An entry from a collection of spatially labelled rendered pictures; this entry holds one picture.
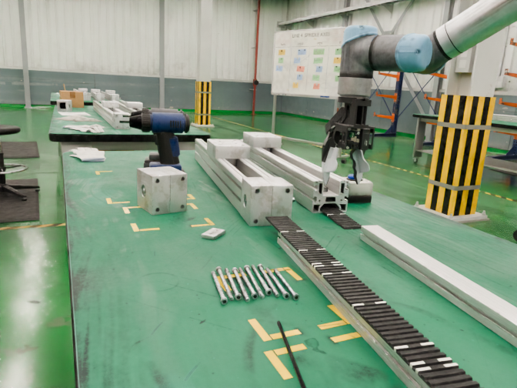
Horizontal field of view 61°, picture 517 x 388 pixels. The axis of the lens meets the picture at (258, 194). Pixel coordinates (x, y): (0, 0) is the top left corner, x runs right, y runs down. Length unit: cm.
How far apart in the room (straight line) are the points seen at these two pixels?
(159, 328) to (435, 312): 40
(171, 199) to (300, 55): 618
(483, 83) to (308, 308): 377
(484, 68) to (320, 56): 314
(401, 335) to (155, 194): 68
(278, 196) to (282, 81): 640
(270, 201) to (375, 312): 46
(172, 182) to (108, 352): 58
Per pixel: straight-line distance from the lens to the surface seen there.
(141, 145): 274
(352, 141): 102
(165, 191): 107
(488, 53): 432
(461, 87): 445
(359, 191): 128
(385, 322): 59
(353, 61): 103
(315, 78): 692
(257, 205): 99
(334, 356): 57
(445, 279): 77
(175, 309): 65
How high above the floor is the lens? 109
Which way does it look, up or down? 14 degrees down
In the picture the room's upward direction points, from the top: 3 degrees clockwise
